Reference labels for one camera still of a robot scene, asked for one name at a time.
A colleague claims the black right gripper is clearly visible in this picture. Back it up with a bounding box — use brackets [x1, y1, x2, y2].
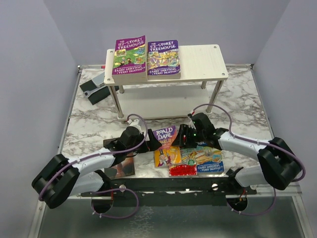
[171, 123, 206, 148]

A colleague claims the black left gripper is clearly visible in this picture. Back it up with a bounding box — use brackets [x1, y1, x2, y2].
[126, 129, 162, 154]

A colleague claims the red treehouse book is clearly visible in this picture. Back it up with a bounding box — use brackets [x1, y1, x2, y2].
[168, 148, 198, 177]

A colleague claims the roald dahl charlie book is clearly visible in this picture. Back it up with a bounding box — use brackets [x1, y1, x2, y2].
[153, 125, 182, 168]

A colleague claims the orange 39-storey treehouse book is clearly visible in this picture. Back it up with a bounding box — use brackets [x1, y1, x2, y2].
[112, 74, 148, 85]

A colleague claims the purple treehouse book front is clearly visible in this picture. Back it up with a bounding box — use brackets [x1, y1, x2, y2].
[147, 40, 181, 80]

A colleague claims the purple treehouse book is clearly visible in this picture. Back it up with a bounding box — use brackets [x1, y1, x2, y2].
[112, 35, 147, 76]
[147, 40, 181, 80]

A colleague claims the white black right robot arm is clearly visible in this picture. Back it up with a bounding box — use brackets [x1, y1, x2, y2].
[172, 113, 306, 194]

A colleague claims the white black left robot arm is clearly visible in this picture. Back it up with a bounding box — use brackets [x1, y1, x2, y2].
[31, 126, 161, 209]

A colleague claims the blue 91-storey treehouse book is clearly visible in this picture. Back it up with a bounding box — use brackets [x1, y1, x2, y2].
[194, 143, 224, 175]

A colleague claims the dark three days book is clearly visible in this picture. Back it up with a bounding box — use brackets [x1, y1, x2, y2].
[103, 138, 135, 179]

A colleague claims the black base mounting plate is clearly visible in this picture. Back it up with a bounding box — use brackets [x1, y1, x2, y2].
[79, 171, 258, 208]

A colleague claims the black foam block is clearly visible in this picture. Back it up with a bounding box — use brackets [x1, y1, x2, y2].
[79, 80, 110, 105]

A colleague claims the white two-tier shelf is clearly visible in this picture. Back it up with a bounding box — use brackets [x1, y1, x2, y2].
[105, 44, 228, 121]

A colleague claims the grey white device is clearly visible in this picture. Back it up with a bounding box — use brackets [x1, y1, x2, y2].
[92, 72, 105, 87]

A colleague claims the silver metal wrench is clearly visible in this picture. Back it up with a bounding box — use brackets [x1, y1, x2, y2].
[84, 86, 105, 98]

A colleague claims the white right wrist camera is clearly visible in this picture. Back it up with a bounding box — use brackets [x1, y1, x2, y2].
[187, 111, 197, 128]

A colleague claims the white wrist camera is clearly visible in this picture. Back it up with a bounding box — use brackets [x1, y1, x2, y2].
[126, 119, 145, 134]
[187, 111, 197, 128]

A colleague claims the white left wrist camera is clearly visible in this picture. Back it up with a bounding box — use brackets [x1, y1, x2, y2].
[126, 119, 145, 134]

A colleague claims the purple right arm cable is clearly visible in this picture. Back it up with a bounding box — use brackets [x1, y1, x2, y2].
[193, 103, 307, 216]

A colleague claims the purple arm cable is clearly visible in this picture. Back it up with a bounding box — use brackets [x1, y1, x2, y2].
[193, 103, 307, 216]
[38, 114, 149, 220]

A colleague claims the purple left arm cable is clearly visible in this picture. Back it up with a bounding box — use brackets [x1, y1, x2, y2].
[38, 114, 149, 220]

